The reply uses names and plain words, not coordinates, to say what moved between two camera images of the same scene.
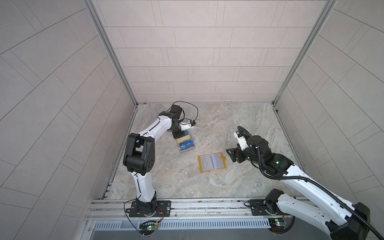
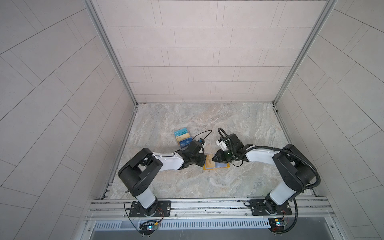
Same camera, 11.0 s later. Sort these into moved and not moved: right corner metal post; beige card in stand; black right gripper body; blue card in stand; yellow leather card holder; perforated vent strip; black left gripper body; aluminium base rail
Moved: black left gripper body; yellow leather card holder; black right gripper body
Not moved: blue card in stand; aluminium base rail; beige card in stand; right corner metal post; perforated vent strip
